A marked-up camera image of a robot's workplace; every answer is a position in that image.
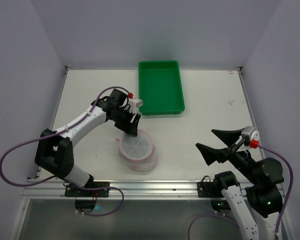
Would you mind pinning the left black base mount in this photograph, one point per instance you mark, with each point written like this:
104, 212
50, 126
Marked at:
85, 200

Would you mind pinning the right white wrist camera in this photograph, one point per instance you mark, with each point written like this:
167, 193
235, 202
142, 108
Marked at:
250, 139

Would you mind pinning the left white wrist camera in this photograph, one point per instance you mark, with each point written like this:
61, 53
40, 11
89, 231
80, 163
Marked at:
134, 103

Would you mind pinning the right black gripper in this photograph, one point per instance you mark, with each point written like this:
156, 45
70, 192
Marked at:
230, 152

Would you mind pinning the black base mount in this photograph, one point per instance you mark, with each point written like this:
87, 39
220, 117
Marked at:
207, 189
85, 200

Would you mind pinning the aluminium front rail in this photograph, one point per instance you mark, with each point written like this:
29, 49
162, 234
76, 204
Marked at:
132, 190

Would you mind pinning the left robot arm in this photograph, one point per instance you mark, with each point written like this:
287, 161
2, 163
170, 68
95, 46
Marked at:
55, 151

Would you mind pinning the green plastic tray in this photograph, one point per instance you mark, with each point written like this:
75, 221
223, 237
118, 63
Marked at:
160, 88

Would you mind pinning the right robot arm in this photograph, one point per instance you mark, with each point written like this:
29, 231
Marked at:
256, 212

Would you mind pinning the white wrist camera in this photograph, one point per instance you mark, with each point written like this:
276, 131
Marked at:
134, 103
250, 139

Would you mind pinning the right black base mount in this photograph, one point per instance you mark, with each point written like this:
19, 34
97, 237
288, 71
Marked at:
207, 189

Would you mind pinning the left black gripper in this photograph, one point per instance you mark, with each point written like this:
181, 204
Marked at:
125, 119

